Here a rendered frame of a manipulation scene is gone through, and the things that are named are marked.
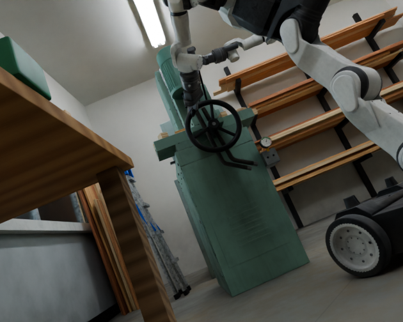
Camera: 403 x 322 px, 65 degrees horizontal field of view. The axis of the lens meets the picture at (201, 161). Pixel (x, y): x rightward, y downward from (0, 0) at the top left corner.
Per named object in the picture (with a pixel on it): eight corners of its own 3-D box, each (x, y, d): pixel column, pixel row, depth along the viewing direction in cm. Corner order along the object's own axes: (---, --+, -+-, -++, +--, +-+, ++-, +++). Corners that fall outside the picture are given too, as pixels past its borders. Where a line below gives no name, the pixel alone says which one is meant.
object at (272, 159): (267, 165, 171) (261, 151, 173) (261, 170, 183) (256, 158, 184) (281, 160, 172) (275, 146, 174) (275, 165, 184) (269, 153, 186)
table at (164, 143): (155, 145, 164) (150, 135, 165) (158, 161, 193) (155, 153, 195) (259, 108, 173) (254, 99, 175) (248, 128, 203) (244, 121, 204)
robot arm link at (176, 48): (191, 72, 137) (187, 42, 128) (173, 70, 140) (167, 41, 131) (197, 65, 141) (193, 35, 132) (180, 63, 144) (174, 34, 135)
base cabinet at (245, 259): (231, 298, 155) (179, 167, 171) (218, 285, 210) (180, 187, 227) (311, 261, 162) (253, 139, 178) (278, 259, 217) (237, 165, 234)
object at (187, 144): (177, 151, 174) (174, 144, 175) (178, 161, 194) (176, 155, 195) (243, 126, 180) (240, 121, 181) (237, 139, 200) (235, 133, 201)
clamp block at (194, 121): (193, 126, 168) (187, 112, 170) (192, 135, 181) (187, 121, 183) (219, 117, 171) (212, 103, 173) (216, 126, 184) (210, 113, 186)
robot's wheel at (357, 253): (329, 256, 116) (387, 282, 101) (322, 261, 113) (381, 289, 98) (334, 206, 111) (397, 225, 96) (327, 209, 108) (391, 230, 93)
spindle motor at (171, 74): (171, 91, 192) (154, 49, 199) (173, 103, 209) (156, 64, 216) (198, 82, 195) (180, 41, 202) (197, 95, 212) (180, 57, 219)
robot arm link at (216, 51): (197, 53, 204) (215, 47, 206) (202, 68, 208) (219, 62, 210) (203, 53, 193) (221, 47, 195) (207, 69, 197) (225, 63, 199)
